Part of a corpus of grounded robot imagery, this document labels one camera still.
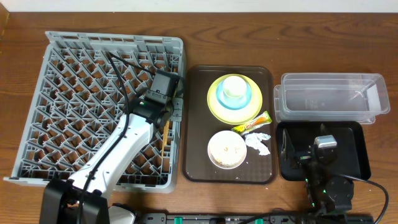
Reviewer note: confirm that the light blue plastic bowl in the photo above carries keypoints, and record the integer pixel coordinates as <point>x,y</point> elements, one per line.
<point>233,103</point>

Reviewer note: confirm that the clear plastic bin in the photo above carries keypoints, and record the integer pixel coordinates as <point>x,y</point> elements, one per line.
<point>356,97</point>

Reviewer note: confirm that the grey plastic dish rack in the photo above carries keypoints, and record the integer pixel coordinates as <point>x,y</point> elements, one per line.
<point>79,98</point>

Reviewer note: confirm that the white tissue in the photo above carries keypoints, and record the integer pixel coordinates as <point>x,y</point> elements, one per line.
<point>255,140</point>

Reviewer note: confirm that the yellow plastic plate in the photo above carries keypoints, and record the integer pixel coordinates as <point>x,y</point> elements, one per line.
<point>235,116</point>

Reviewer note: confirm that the white plastic cup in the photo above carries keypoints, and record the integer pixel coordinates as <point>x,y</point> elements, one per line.
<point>234,87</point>

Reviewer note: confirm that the pink bowl with food scraps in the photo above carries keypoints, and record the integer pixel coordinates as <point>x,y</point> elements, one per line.
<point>227,150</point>

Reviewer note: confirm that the yellow orange snack wrapper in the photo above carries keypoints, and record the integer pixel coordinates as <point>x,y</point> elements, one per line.
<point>257,122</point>

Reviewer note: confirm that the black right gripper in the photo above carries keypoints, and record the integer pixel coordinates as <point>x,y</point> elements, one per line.
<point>288,154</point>

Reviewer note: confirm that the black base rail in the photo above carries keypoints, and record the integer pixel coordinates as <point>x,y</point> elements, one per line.
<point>161,218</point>

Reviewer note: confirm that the black plastic tray bin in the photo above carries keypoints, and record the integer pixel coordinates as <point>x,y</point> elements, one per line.
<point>351,147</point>

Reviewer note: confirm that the brown serving tray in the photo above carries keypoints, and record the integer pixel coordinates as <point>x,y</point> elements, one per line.
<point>201,125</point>

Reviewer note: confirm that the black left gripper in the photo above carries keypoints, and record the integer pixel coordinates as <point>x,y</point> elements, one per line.
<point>178,111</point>

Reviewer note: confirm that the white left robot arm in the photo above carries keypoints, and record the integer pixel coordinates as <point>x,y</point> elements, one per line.
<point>83,198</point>

